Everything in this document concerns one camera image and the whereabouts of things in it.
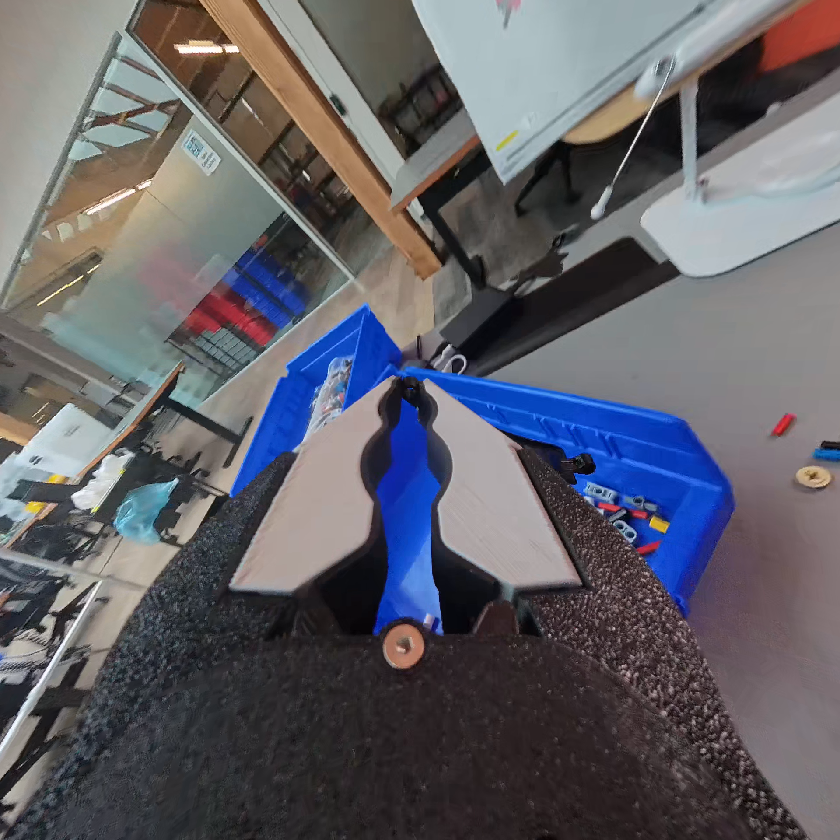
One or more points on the crumpled white plastic bags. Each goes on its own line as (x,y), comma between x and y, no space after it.
(105,476)

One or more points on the black toy connector piece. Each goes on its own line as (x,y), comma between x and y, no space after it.
(581,466)

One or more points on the blue plastic parts bin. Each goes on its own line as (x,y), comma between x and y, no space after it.
(590,426)
(374,341)

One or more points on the toy instruction booklet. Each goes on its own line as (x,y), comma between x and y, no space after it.
(558,65)

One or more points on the small black toy pin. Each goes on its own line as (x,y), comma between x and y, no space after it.
(412,392)

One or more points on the pile of assorted toy pieces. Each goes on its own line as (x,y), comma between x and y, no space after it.
(600,491)

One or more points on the paper wall notice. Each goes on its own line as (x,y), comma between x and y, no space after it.
(200,152)

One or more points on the teal plastic bag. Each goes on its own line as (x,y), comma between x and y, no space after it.
(141,512)

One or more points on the wooden pillar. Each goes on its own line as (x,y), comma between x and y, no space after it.
(328,131)

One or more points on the small grey table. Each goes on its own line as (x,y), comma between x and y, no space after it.
(433,164)

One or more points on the stack of red blue bins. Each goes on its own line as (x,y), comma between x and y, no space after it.
(243,308)

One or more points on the grey desk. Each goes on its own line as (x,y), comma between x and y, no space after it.
(754,590)

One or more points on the small tan toy gear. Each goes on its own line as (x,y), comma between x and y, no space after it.
(814,477)

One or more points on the black power adapter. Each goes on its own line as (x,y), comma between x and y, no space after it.
(485,321)

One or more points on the white storage box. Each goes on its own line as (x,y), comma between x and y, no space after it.
(65,433)

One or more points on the pile of small connector pins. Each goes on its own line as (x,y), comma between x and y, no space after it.
(782,424)

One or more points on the background wooden office desk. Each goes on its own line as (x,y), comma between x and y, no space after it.
(203,415)

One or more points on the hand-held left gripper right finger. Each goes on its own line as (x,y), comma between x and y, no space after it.
(505,525)

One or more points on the clear bag of toy pieces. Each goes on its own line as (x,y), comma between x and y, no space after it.
(331,394)

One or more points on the silver metal frame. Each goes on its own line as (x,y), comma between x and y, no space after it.
(52,663)

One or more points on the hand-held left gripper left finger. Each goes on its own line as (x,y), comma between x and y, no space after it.
(308,525)

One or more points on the orange bag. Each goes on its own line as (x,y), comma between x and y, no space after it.
(807,33)

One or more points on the white metal book stand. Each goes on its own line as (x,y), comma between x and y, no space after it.
(754,216)

